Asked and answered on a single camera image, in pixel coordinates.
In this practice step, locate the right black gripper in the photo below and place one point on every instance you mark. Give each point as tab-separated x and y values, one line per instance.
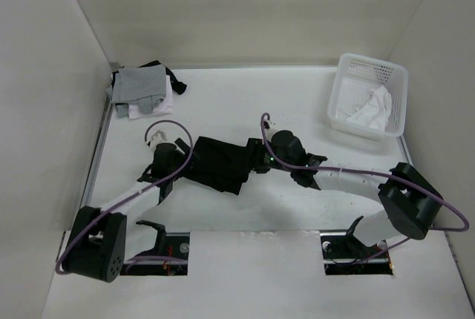
256	150

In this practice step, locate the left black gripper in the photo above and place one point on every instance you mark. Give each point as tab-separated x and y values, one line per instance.
183	149

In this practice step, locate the black tank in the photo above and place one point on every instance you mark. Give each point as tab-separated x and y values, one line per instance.
177	86
223	166

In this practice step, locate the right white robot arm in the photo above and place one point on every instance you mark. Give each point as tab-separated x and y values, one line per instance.
406	210

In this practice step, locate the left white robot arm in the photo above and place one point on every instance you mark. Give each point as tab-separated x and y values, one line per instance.
115	239

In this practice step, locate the folded black tank top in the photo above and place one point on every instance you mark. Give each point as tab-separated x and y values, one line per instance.
177	86

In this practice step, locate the folded grey tank top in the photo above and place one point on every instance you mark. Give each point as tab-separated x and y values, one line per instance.
142	87

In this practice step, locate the white tank top in basket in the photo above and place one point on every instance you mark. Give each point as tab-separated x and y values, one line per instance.
376	112

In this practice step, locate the white plastic basket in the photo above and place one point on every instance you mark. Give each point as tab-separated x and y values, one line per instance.
355	77

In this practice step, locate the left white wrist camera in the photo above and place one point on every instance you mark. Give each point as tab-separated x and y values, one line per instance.
158	138

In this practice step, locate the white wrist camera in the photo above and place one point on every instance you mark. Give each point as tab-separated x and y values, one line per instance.
268	125
158	138

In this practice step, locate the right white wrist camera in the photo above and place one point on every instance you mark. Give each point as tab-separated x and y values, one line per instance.
268	125

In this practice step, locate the metal table edge rail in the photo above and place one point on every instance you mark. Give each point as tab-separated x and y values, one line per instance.
89	180

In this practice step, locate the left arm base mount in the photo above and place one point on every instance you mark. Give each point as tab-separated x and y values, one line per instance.
151	250

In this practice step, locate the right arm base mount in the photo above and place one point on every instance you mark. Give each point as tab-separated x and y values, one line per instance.
343	254

